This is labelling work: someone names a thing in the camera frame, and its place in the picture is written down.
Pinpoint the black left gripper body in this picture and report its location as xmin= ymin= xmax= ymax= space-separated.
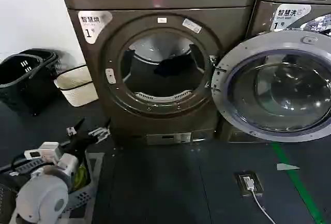
xmin=61 ymin=131 xmax=98 ymax=158

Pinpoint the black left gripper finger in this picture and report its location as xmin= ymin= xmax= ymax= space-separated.
xmin=66 ymin=117 xmax=86 ymax=137
xmin=89 ymin=118 xmax=112 ymax=142

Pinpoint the yellow-green garment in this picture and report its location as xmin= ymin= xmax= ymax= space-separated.
xmin=74 ymin=166 xmax=92 ymax=189

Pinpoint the white woven basket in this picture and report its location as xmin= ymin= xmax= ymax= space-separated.
xmin=53 ymin=63 xmax=99 ymax=107

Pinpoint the grey plastic laundry basket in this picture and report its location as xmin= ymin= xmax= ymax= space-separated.
xmin=67 ymin=151 xmax=106 ymax=220

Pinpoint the black plastic laundry basket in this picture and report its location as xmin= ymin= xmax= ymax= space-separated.
xmin=0 ymin=54 xmax=55 ymax=117
xmin=16 ymin=48 xmax=64 ymax=98

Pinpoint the dark garment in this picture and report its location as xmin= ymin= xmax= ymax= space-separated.
xmin=153 ymin=53 xmax=195 ymax=78

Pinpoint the grey-brown front-load dryer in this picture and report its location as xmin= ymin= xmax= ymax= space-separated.
xmin=56 ymin=0 xmax=262 ymax=146

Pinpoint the metal floor socket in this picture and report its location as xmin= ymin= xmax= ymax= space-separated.
xmin=234 ymin=172 xmax=265 ymax=198

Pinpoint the round glass dryer door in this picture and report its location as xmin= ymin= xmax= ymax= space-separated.
xmin=210 ymin=30 xmax=331 ymax=143

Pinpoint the grey-brown washing machine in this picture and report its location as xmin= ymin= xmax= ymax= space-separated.
xmin=245 ymin=0 xmax=331 ymax=142

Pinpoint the green floor tape strip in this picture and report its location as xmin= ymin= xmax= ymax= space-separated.
xmin=270 ymin=142 xmax=325 ymax=224

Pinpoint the patterned cloth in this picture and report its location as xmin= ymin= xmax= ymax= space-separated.
xmin=304 ymin=12 xmax=331 ymax=33

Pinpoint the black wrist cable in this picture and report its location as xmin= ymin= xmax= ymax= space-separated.
xmin=0 ymin=153 xmax=56 ymax=176

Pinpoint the white plug with cable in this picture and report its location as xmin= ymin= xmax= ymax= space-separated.
xmin=242 ymin=175 xmax=275 ymax=224

